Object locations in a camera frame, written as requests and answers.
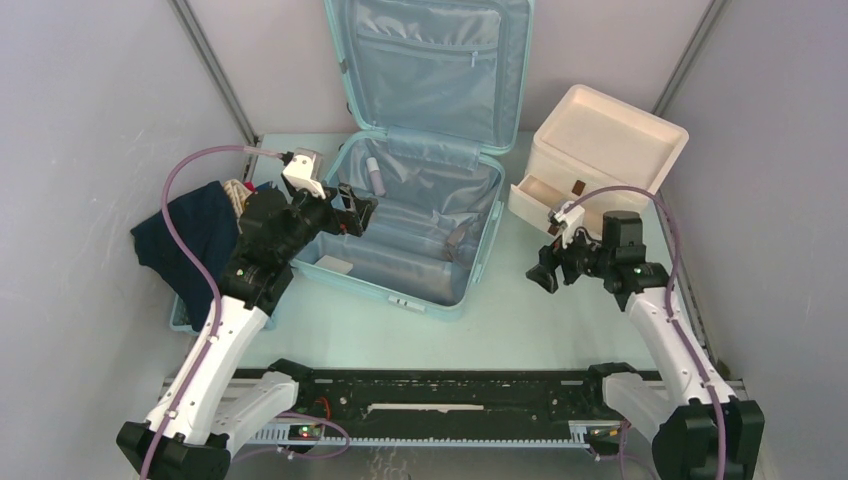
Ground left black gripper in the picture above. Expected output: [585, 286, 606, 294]
[276, 182, 376, 262]

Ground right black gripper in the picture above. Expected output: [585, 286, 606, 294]
[525, 219, 613, 294]

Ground white pink tube bottle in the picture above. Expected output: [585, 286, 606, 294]
[365, 157, 387, 197]

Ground yellow white striped garment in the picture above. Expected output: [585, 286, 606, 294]
[222, 179, 253, 218]

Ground cream plastic drawer cabinet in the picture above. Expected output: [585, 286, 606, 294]
[507, 84, 689, 233]

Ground light blue ribbed suitcase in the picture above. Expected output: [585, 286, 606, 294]
[294, 1, 534, 320]

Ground dark navy garment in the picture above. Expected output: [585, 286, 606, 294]
[129, 180, 250, 333]

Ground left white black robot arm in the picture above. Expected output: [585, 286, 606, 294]
[116, 183, 378, 479]

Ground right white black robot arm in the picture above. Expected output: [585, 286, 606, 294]
[526, 206, 765, 479]

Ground white card label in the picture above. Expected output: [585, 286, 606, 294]
[314, 255, 353, 275]

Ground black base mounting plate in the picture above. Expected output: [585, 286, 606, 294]
[271, 360, 623, 443]

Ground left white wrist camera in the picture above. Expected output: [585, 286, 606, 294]
[282, 148, 326, 200]

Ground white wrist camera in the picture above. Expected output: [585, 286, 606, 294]
[548, 201, 585, 245]
[282, 148, 326, 200]

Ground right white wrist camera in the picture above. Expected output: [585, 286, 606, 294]
[548, 201, 585, 245]

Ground aluminium frame rail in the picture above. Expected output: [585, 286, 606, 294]
[135, 377, 776, 480]

